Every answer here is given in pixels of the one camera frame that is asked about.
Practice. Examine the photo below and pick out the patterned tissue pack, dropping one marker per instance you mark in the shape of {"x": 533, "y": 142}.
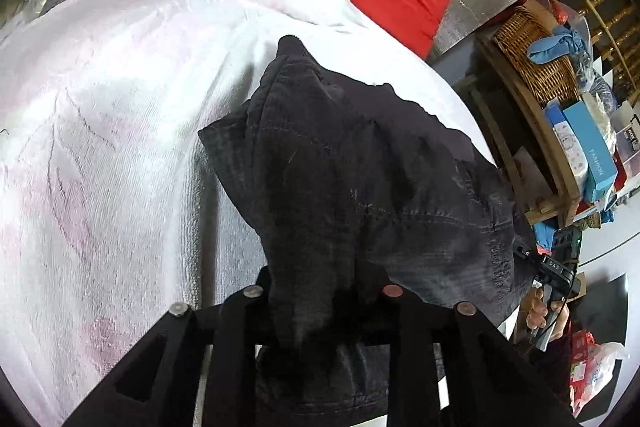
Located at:
{"x": 567, "y": 147}

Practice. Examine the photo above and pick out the black quilted jacket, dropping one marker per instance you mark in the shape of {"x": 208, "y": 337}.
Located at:
{"x": 360, "y": 187}

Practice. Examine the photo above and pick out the wooden side table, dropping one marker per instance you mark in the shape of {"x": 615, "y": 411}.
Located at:
{"x": 510, "y": 107}

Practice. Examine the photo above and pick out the wicker basket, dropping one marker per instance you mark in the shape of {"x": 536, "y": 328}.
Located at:
{"x": 535, "y": 57}

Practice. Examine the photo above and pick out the blue cloth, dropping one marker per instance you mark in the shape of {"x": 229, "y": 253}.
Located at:
{"x": 552, "y": 47}

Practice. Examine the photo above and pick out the teal cardboard box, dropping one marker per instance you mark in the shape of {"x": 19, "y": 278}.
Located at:
{"x": 590, "y": 147}

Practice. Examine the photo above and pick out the white bed blanket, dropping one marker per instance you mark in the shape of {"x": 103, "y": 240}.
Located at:
{"x": 110, "y": 132}

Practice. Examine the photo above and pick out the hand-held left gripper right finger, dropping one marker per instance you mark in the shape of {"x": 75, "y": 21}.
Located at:
{"x": 400, "y": 322}

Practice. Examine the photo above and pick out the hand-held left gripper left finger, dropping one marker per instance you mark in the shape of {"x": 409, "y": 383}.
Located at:
{"x": 240, "y": 322}

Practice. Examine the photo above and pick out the white plastic bag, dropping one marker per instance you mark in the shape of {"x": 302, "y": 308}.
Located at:
{"x": 600, "y": 372}

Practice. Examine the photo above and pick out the person's right hand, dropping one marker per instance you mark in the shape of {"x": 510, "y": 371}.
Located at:
{"x": 536, "y": 312}

